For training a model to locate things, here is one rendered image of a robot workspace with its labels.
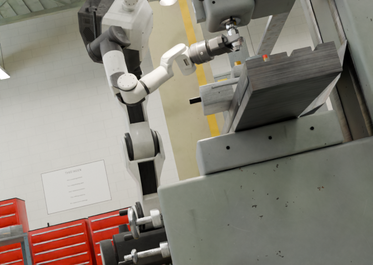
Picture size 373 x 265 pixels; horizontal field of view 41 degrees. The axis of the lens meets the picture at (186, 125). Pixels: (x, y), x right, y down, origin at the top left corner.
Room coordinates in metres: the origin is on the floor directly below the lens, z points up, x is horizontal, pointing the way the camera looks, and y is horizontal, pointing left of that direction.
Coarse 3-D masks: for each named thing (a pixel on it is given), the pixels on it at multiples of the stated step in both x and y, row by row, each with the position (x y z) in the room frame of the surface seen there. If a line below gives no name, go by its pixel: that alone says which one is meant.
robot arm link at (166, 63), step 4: (180, 44) 1.95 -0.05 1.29; (184, 44) 1.94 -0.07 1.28; (172, 48) 1.96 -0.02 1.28; (176, 48) 1.94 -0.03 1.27; (180, 48) 1.92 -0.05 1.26; (184, 48) 1.93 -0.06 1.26; (168, 52) 1.94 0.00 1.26; (172, 52) 1.92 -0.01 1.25; (176, 52) 1.92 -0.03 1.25; (180, 52) 1.93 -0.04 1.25; (164, 56) 1.93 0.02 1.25; (168, 56) 1.92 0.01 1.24; (172, 56) 1.92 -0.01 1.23; (176, 56) 1.92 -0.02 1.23; (160, 60) 1.96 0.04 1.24; (164, 60) 1.92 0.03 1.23; (168, 60) 1.91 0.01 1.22; (172, 60) 1.92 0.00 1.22; (160, 64) 1.95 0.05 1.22; (164, 64) 1.93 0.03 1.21; (168, 64) 1.92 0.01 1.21; (172, 64) 1.93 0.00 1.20; (164, 68) 1.93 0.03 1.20; (168, 68) 1.93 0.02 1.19; (168, 72) 1.93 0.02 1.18; (172, 72) 1.94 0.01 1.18; (172, 76) 1.96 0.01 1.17
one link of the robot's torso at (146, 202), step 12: (156, 132) 2.43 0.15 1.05; (120, 144) 2.42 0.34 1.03; (132, 168) 2.39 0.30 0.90; (144, 168) 2.44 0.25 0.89; (156, 168) 2.42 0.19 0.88; (144, 180) 2.47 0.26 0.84; (156, 180) 2.48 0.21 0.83; (144, 192) 2.49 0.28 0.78; (156, 192) 2.51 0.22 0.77; (144, 204) 2.46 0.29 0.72; (156, 204) 2.48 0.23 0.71; (144, 216) 2.47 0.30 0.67; (144, 228) 2.51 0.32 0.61
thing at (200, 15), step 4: (192, 0) 1.87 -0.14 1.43; (196, 0) 1.87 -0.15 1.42; (192, 4) 1.89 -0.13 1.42; (196, 4) 1.87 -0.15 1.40; (200, 4) 1.87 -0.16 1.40; (196, 8) 1.87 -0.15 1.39; (200, 8) 1.87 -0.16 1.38; (196, 12) 1.87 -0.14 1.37; (200, 12) 1.87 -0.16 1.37; (204, 12) 1.87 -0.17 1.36; (196, 16) 1.87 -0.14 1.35; (200, 16) 1.87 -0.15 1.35; (204, 16) 1.87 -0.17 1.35; (196, 20) 1.87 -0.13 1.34; (200, 20) 1.88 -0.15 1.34; (204, 20) 1.89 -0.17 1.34
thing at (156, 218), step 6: (120, 210) 1.86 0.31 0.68; (126, 210) 1.86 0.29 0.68; (132, 210) 1.84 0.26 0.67; (150, 210) 1.86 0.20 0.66; (156, 210) 1.85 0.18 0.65; (120, 216) 1.86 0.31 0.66; (132, 216) 1.82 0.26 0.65; (150, 216) 1.86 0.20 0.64; (156, 216) 1.84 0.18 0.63; (132, 222) 1.81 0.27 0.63; (138, 222) 1.86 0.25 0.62; (144, 222) 1.86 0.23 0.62; (150, 222) 1.87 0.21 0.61; (156, 222) 1.84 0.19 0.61; (132, 228) 1.81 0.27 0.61; (138, 228) 1.91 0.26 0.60; (132, 234) 1.83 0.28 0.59; (138, 234) 1.85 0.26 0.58; (126, 240) 1.86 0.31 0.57
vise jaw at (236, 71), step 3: (234, 66) 1.58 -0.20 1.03; (237, 66) 1.58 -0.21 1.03; (240, 66) 1.58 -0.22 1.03; (231, 69) 1.60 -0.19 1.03; (234, 69) 1.58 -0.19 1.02; (237, 69) 1.58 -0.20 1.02; (240, 69) 1.58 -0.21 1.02; (231, 72) 1.62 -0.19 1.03; (234, 72) 1.58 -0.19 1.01; (237, 72) 1.58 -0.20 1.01; (240, 72) 1.58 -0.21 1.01; (231, 75) 1.64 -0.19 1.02; (234, 75) 1.58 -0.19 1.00; (237, 75) 1.58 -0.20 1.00; (231, 78) 1.66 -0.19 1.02
